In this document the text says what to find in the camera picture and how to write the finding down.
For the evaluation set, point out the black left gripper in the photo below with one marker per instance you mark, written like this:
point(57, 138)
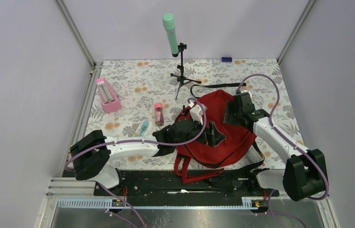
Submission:
point(213, 139)

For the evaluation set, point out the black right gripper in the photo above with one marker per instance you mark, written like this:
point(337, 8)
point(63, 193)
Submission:
point(230, 108)

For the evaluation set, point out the red student backpack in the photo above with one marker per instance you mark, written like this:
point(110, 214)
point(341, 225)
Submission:
point(231, 150)

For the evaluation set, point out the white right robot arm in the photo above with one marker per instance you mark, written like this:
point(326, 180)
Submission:
point(305, 172)

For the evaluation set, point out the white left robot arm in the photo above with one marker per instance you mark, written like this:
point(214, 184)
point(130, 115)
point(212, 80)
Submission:
point(90, 155)

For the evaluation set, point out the clear plastic pouch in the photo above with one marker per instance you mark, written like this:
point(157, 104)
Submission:
point(254, 156)

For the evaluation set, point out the small blue block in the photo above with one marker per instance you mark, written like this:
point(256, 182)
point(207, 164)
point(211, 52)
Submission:
point(226, 59)

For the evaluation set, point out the black mini tripod stand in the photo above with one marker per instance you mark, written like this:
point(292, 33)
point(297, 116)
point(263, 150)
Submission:
point(181, 79)

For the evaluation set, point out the pink capped marker set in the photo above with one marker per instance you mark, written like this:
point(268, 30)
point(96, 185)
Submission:
point(159, 117)

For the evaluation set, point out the mint green microphone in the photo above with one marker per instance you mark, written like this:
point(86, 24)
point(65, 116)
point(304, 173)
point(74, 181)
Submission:
point(169, 25)

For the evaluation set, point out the pink metronome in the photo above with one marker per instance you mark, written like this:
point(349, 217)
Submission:
point(109, 98)

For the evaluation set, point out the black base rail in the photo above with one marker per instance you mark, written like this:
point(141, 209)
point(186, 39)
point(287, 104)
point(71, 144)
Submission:
point(165, 190)

